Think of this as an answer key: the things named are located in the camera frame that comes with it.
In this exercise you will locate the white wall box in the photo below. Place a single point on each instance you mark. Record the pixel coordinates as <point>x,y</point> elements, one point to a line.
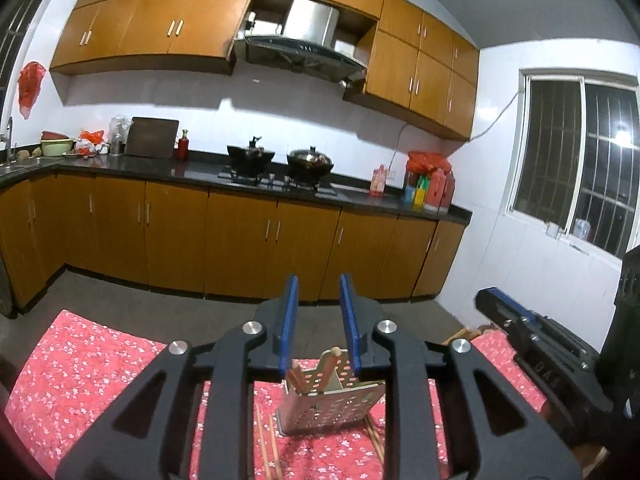
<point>553,230</point>

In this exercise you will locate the clear bottle on sill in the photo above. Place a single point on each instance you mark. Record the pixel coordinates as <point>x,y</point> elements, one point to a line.
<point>582,230</point>

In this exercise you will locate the wooden lower kitchen cabinets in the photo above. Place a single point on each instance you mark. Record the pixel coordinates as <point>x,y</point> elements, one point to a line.
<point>175,240</point>

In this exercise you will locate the green plastic basin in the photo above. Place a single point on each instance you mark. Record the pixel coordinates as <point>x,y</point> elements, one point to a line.
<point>57,148</point>

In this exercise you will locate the red bowl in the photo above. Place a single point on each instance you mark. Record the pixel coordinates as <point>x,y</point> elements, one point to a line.
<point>54,135</point>

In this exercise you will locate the blue box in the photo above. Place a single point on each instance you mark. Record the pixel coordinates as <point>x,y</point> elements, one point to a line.
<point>409,194</point>

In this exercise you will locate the barred window with narrow frame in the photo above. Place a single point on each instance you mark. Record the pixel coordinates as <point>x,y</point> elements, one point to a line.
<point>15,35</point>

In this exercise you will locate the steel range hood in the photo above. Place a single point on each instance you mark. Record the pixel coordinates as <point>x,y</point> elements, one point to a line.
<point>305,25</point>

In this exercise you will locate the hanging red plastic bag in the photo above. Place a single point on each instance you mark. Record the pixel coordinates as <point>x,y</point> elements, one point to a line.
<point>31,87</point>

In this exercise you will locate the beige perforated utensil holder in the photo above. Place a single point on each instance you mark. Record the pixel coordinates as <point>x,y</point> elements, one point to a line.
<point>330,405</point>

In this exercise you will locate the slim red bottle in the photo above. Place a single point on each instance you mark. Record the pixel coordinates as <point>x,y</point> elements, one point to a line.
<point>183,147</point>

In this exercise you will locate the dark red plastic jug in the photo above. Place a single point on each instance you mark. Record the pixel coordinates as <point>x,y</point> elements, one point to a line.
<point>449,190</point>

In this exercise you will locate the black gas stove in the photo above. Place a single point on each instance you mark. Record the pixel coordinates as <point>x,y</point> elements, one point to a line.
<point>280,182</point>

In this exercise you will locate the green bottle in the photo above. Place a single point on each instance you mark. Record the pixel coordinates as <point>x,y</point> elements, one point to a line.
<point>423,183</point>

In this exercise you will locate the metal faucet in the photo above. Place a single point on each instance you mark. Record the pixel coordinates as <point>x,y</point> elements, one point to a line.
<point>9,140</point>

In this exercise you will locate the dark wooden cutting board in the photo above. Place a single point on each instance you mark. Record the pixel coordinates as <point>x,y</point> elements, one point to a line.
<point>150,137</point>

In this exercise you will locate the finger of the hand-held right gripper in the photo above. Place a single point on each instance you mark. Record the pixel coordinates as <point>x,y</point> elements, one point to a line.
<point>495,310</point>
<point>517,305</point>

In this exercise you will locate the barred window with wide sill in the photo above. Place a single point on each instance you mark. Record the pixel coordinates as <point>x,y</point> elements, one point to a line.
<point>550,150</point>

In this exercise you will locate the red floral tablecloth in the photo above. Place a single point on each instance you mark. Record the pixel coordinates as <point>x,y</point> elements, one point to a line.
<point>75,360</point>

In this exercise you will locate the black stone countertop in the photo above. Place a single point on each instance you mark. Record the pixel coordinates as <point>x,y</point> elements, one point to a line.
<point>200,170</point>

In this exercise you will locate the yellow box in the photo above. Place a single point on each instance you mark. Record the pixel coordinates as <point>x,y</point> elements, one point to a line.
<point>420,197</point>

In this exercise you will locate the pink plastic bottle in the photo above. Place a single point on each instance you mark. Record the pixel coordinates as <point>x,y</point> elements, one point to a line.
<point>378,182</point>

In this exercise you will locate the clear plastic bag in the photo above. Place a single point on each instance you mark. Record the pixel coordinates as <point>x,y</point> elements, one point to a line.
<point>120,132</point>

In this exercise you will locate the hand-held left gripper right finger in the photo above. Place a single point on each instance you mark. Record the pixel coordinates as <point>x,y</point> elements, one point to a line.
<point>350,320</point>

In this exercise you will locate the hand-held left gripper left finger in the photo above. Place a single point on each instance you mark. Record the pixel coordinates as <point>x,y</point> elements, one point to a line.
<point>289,320</point>

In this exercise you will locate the open black wok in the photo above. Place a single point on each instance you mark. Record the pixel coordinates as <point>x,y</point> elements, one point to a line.
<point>240,157</point>

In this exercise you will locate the wooden upper wall cabinets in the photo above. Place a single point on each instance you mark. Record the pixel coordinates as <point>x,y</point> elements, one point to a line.
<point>150,25</point>

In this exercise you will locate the black wok with lid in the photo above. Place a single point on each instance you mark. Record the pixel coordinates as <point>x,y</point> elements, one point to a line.
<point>310,162</point>

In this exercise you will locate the orange plastic bag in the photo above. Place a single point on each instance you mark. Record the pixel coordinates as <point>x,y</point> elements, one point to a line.
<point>91,140</point>

